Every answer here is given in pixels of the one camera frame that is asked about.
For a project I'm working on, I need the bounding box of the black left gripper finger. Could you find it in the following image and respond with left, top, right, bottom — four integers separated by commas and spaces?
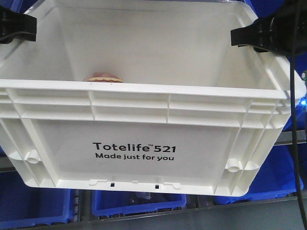
0, 6, 37, 44

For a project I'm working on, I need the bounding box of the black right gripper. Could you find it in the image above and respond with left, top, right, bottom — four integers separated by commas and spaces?
230, 0, 307, 56

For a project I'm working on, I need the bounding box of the brown toy football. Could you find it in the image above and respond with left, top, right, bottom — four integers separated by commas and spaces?
83, 72, 123, 83

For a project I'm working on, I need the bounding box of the white plastic tote box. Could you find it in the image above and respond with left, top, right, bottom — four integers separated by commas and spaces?
0, 0, 291, 196

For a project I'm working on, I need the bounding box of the green circuit board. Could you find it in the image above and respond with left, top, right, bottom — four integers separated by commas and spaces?
301, 70, 307, 86

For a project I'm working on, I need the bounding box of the blue bin lower right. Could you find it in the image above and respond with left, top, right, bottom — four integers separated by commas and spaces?
213, 141, 305, 204

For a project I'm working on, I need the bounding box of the blue bin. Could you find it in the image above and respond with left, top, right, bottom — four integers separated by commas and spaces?
213, 141, 305, 204
0, 172, 74, 230
92, 190, 187, 217

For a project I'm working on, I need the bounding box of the blue bin lower left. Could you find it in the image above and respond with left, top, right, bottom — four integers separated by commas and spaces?
0, 172, 74, 230

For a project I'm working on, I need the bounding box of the blue bin lower middle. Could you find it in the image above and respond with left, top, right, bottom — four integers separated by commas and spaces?
92, 190, 187, 217

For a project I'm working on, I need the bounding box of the metal shelf front rail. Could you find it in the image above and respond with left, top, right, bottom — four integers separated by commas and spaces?
274, 130, 307, 146

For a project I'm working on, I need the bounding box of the black cable right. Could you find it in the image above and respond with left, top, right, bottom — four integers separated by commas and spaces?
289, 4, 307, 230

